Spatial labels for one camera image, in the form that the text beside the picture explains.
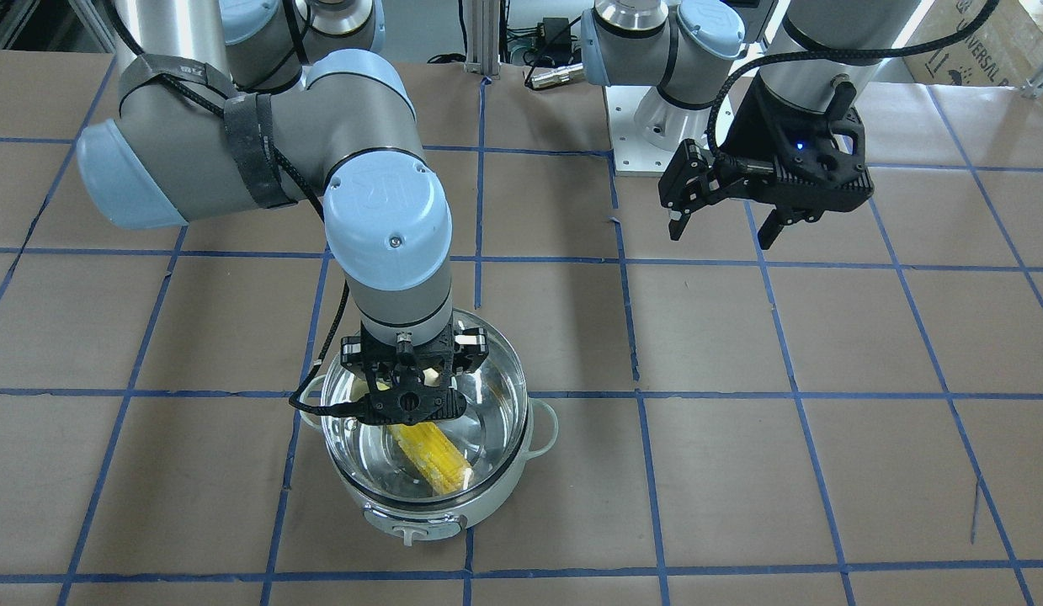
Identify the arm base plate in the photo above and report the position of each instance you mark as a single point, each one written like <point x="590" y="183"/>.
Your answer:
<point x="646" y="130"/>

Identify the aluminium frame post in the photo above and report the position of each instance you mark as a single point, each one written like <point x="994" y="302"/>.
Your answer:
<point x="484" y="34"/>

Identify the yellow corn cob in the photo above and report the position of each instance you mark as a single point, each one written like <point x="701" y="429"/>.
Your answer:
<point x="440" y="462"/>

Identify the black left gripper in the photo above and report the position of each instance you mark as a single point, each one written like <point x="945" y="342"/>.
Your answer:
<point x="750" y="128"/>

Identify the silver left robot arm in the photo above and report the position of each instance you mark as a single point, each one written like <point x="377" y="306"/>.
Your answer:
<point x="686" y="50"/>

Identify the cardboard box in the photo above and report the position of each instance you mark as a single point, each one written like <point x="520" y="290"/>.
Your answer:
<point x="1005" y="51"/>

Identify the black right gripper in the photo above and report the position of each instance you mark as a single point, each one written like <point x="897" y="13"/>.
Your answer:
<point x="353" y="353"/>

